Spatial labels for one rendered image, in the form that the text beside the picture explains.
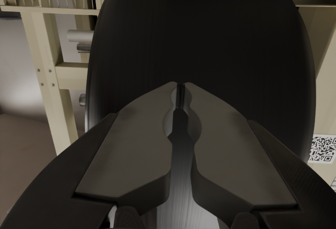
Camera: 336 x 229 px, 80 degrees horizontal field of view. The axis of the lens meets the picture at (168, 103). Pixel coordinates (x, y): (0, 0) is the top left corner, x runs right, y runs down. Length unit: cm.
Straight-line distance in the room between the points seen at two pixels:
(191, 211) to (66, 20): 414
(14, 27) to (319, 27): 508
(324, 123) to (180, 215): 35
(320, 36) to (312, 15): 5
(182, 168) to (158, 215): 8
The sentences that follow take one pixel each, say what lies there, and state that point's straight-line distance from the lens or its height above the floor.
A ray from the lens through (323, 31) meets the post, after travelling 46.
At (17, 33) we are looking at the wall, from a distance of 520.
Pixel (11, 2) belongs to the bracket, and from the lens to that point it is 97.
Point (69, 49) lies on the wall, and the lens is 437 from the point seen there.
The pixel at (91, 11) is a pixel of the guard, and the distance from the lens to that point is 81.
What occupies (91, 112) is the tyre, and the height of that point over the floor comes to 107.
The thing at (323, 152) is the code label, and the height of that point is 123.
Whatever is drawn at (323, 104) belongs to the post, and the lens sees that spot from 49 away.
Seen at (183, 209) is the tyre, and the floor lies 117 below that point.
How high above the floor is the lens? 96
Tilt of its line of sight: 26 degrees up
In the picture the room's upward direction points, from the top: 178 degrees counter-clockwise
